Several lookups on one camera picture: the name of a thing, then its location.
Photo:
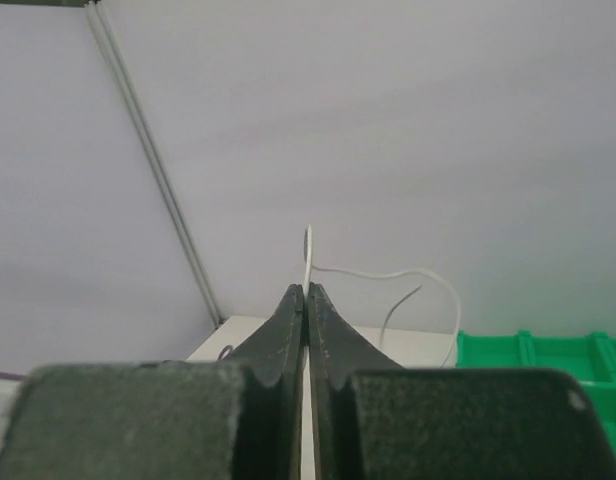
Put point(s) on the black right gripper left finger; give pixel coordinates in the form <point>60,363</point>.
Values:
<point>239,417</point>

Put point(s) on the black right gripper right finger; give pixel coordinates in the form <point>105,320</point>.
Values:
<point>375,419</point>

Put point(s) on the green compartment bin tray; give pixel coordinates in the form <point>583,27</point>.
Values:
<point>590,359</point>

